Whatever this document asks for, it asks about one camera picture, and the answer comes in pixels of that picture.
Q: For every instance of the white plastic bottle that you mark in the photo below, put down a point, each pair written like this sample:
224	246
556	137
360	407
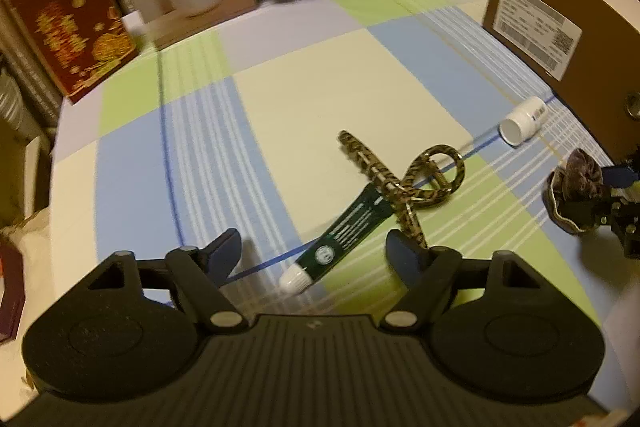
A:
525	119

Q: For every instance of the checked tablecloth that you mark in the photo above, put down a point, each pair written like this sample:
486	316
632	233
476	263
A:
300	97

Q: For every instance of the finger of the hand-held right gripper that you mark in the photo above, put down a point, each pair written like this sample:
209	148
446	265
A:
620	175
585	212

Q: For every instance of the brown cardboard box white label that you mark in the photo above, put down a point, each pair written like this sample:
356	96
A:
600	67

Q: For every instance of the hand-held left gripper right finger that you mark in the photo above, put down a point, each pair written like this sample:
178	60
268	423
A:
400	252

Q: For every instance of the red gift box gold print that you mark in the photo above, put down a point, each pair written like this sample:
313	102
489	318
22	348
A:
75	22

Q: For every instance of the dark red box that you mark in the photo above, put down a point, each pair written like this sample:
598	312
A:
10	297

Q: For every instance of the brown velvet scrunchie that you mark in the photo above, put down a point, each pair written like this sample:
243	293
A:
580	174

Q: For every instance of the dark green tube white cap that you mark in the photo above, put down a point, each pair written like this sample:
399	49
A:
345	232

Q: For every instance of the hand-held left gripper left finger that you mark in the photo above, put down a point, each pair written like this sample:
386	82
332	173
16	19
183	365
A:
227	252

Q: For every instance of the stacked metal pans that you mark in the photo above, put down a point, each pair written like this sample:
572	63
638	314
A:
10	102

